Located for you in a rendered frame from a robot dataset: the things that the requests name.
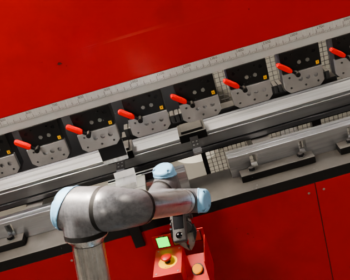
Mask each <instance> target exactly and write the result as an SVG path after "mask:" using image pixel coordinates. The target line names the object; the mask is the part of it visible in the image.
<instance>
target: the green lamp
mask: <svg viewBox="0 0 350 280"><path fill-rule="evenodd" d="M156 241H157V243H158V246H159V248H162V247H168V246H170V243H169V240H168V237H162V238H156Z"/></svg>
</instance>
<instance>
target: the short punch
mask: <svg viewBox="0 0 350 280"><path fill-rule="evenodd" d="M98 151H99V153H100V156H101V159H102V161H103V163H104V165H107V164H111V163H114V162H118V161H121V160H124V159H128V154H127V151H126V148H125V146H124V143H123V139H122V137H121V140H120V141H118V143H117V144H114V145H112V146H108V147H104V148H101V149H99V150H98Z"/></svg>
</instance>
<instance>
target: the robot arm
mask: <svg viewBox="0 0 350 280"><path fill-rule="evenodd" d="M152 172H153V178H154V181H153V183H152V185H151V187H150V189H149V190H148V191H147V190H145V189H131V188H123V187H115V186H73V187H65V188H63V189H61V190H60V191H59V192H58V193H57V194H56V196H55V197H54V200H53V202H52V205H51V212H50V216H51V222H52V224H53V226H54V227H55V228H56V229H58V230H59V231H63V235H64V241H65V242H66V243H68V244H70V245H71V246H72V251H73V257H74V263H75V267H76V272H77V278H78V280H111V278H110V274H109V268H108V262H107V255H106V249H105V245H104V238H105V237H106V235H107V234H108V232H113V231H120V230H123V229H128V228H132V227H137V226H142V225H145V224H147V223H149V222H150V221H151V220H153V219H158V218H164V217H170V221H171V223H170V226H171V227H172V228H170V229H169V230H170V232H171V236H172V238H173V241H174V243H175V244H177V243H179V244H180V245H181V246H182V247H184V248H185V249H187V250H189V251H190V250H192V249H193V247H194V244H195V241H196V236H197V229H196V227H195V225H194V223H193V224H192V221H191V218H192V220H193V214H192V213H206V212H208V211H209V209H210V206H211V195H210V193H209V191H208V190H207V189H200V188H181V185H180V182H179V180H178V177H177V172H176V171H175V168H174V166H173V165H172V164H171V163H167V162H166V163H160V164H158V165H156V166H155V167H154V169H153V171H152ZM187 242H188V244H189V245H188V244H187Z"/></svg>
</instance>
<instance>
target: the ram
mask: <svg viewBox="0 0 350 280"><path fill-rule="evenodd" d="M348 16H350V0H0V119H1V118H5V117H9V116H12V115H15V114H19V113H22V112H25V111H29V110H32V109H35V108H39V107H43V106H46V105H49V104H52V103H56V102H59V101H63V100H66V99H69V98H73V97H76V96H80V95H83V94H86V93H90V92H94V91H97V90H100V89H104V88H107V87H110V86H114V85H117V84H120V83H124V82H128V81H131V80H134V79H137V78H141V77H144V76H148V75H150V74H154V73H158V72H161V71H165V70H168V69H171V68H175V67H178V66H182V65H185V64H188V63H192V62H195V61H199V60H202V59H205V58H209V57H213V56H216V55H219V54H222V53H226V52H229V51H233V50H235V49H239V48H243V47H246V46H250V45H253V44H256V43H260V42H263V41H267V40H270V39H273V38H277V37H280V36H284V35H287V34H290V33H294V32H298V31H301V30H304V29H307V28H311V27H314V26H318V25H320V24H324V23H328V22H331V21H335V20H338V19H341V18H345V17H348ZM347 33H350V25H348V26H344V27H341V28H337V29H334V30H331V31H327V32H324V33H320V34H317V35H314V36H310V37H307V38H303V39H299V40H297V41H293V42H289V43H286V44H283V45H280V46H276V47H273V48H269V49H265V50H263V51H259V52H256V53H252V54H248V55H246V56H242V57H238V58H235V59H232V60H228V61H225V62H222V63H218V64H214V65H212V66H208V67H204V68H201V69H197V70H195V71H191V72H187V73H184V74H180V75H177V76H174V77H171V78H167V79H163V80H161V81H157V82H153V83H150V84H146V85H143V86H140V87H136V88H133V89H129V90H126V91H123V92H119V93H116V94H112V95H110V96H106V97H102V98H99V99H95V100H92V101H89V102H85V103H82V104H78V105H75V106H72V107H68V108H65V109H61V110H58V111H55V112H51V113H47V114H44V115H41V116H38V117H34V118H31V119H27V120H24V121H21V122H17V123H14V124H10V125H7V126H4V127H0V135H2V134H6V133H9V132H13V131H16V130H19V129H23V128H26V127H30V126H33V125H37V124H40V123H43V122H47V121H51V120H53V119H57V118H61V117H64V116H68V115H70V114H74V113H78V112H81V111H85V110H88V109H91V108H94V107H98V106H102V105H104V104H108V103H112V102H115V101H119V100H122V99H125V98H129V97H133V96H136V95H139V94H142V93H146V92H149V91H153V90H155V89H159V88H163V87H166V86H170V85H173V84H176V83H180V82H184V81H187V80H190V79H194V78H197V77H200V76H204V75H207V74H210V73H214V72H218V71H221V70H224V69H227V68H231V67H235V66H238V65H241V64H245V63H248V62H251V61H255V60H258V59H262V58H265V57H269V56H272V55H275V54H279V53H282V52H286V51H290V50H292V49H296V48H299V47H303V46H306V45H309V44H313V43H316V42H320V41H323V40H327V39H330V38H333V37H337V36H341V35H343V34H347Z"/></svg>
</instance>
